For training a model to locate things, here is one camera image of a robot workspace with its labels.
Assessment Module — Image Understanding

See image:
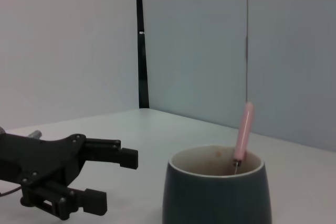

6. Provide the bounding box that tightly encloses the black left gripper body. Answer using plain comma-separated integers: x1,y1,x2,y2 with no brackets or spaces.
0,133,87,190

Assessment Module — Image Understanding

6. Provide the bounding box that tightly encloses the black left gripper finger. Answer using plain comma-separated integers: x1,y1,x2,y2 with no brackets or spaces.
20,180,109,221
79,137,139,169

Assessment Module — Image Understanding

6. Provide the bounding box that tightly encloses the dark grey ceramic cup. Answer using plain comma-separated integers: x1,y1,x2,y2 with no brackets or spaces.
162,144,273,224

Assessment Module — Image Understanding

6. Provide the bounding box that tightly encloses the pink handled metal spoon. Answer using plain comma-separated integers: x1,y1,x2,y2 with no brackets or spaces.
233,101,255,175

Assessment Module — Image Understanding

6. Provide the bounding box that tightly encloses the black vertical wall strip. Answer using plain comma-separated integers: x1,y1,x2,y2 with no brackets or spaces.
135,0,150,109

